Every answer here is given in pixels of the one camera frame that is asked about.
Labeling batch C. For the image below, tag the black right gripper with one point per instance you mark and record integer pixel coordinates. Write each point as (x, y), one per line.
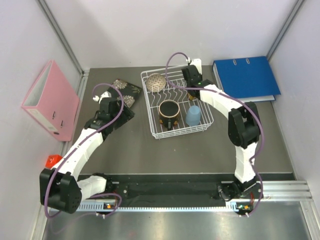
(200, 75)

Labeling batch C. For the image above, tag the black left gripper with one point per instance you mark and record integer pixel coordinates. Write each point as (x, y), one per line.
(127, 115)

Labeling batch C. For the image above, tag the black floral square plate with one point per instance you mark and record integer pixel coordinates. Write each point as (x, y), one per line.
(129, 91)

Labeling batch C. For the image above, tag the yellow round plate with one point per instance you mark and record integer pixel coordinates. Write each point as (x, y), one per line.
(190, 97)

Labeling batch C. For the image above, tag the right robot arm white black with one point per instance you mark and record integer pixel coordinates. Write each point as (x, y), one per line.
(243, 130)

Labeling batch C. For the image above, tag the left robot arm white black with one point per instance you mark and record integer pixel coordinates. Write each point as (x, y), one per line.
(60, 187)

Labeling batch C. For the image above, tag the beige patterned bowl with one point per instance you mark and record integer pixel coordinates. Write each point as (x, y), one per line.
(155, 83)

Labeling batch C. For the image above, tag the light blue plastic cup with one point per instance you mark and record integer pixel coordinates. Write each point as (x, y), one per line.
(193, 116)

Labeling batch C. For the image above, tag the black orange patterned mug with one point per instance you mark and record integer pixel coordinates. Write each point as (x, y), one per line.
(169, 112)

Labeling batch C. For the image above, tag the red box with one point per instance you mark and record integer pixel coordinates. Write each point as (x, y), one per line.
(52, 160)

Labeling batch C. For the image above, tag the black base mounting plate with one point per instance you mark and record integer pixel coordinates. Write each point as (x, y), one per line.
(209, 184)

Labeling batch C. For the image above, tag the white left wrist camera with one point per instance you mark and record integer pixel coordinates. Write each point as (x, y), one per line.
(98, 99)

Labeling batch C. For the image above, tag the white wire dish rack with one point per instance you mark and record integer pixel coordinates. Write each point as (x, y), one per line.
(179, 95)

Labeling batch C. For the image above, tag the blue ring binder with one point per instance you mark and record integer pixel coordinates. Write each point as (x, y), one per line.
(249, 79)

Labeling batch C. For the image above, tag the pink ring binder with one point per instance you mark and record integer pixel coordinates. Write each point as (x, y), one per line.
(53, 102)

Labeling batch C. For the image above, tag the grey slotted cable duct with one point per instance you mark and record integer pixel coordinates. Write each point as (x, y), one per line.
(102, 206)

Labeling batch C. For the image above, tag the aluminium frame rail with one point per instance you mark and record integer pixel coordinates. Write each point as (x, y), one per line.
(286, 191)

